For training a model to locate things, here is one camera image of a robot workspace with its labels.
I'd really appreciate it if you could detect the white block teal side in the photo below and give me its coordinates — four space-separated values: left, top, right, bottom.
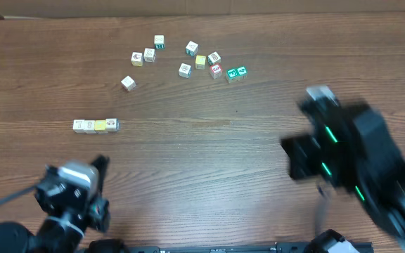
186 41 199 57

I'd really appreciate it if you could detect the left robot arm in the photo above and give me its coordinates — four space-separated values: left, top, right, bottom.
0 155 110 252

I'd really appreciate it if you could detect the white block blue letter side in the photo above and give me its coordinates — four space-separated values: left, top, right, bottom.
83 120 96 134

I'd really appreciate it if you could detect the plain white wooden block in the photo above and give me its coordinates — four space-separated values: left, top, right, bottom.
121 76 136 91

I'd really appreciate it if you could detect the pale yellow block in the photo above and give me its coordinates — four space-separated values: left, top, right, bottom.
195 55 206 70

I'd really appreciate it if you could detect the white block brown print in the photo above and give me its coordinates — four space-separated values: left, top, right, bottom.
143 48 156 62

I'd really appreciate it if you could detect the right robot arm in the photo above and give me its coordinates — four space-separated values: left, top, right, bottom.
281 100 405 241

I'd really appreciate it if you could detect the green framed block left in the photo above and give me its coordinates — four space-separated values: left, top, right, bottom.
226 68 239 83

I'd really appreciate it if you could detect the red framed number block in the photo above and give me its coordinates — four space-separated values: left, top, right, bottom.
210 63 223 79

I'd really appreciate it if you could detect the green framed block right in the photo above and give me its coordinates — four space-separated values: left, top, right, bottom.
236 66 248 80

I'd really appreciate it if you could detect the white block green side top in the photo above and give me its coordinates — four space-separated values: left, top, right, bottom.
154 34 165 49

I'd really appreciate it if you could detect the white block yellow side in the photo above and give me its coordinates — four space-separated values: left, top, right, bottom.
131 52 143 67

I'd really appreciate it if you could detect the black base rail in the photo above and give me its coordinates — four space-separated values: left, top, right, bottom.
75 240 374 253

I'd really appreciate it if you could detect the white block dark green side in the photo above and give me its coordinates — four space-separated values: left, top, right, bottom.
207 51 221 65

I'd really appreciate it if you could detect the white block blue number side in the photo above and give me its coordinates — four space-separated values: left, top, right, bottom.
105 118 120 132

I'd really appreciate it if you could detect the yellow topped wooden block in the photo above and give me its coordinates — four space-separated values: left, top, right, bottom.
94 120 108 134

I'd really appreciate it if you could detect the green framed block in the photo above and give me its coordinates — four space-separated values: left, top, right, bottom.
236 66 248 80
226 68 239 83

